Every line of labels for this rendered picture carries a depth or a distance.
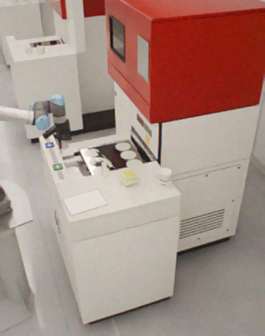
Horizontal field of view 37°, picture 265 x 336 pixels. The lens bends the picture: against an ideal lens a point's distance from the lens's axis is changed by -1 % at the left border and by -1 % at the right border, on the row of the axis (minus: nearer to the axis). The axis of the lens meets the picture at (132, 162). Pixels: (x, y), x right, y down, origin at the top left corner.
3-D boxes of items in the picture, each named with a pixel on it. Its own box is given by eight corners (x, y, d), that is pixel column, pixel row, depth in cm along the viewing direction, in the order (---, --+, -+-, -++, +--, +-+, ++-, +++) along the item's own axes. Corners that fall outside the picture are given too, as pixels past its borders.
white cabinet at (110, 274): (125, 214, 345) (123, 133, 299) (173, 303, 271) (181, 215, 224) (52, 233, 327) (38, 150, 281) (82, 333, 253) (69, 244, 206)
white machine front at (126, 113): (118, 120, 314) (117, 72, 291) (159, 178, 251) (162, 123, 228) (114, 121, 313) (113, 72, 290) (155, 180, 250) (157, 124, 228)
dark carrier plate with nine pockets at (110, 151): (128, 140, 275) (128, 140, 275) (147, 167, 248) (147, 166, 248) (80, 150, 265) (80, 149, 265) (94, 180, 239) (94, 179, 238)
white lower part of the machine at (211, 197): (188, 184, 380) (195, 106, 334) (233, 242, 317) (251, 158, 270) (117, 200, 361) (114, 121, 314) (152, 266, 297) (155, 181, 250)
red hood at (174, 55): (198, 60, 310) (205, -20, 276) (259, 104, 247) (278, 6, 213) (106, 73, 289) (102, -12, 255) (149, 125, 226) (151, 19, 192)
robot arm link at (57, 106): (47, 94, 217) (63, 92, 219) (50, 112, 224) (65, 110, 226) (49, 100, 211) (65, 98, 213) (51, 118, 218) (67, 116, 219)
